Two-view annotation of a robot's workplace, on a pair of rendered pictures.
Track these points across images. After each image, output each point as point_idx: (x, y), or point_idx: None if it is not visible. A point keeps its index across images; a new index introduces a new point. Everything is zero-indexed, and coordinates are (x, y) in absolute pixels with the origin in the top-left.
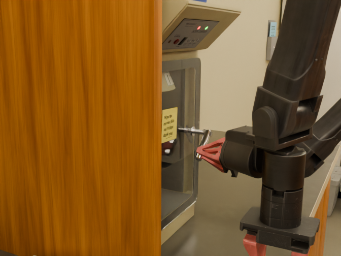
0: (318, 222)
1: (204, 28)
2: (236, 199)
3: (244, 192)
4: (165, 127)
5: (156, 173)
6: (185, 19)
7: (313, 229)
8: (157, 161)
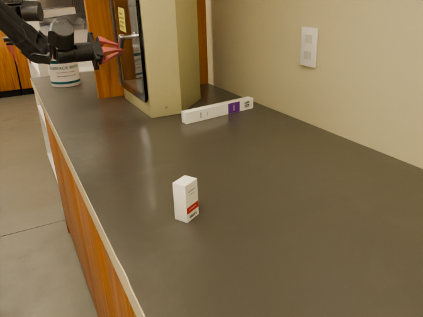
0: (3, 38)
1: None
2: (147, 137)
3: (153, 144)
4: (120, 20)
5: (88, 31)
6: None
7: (4, 37)
8: (87, 24)
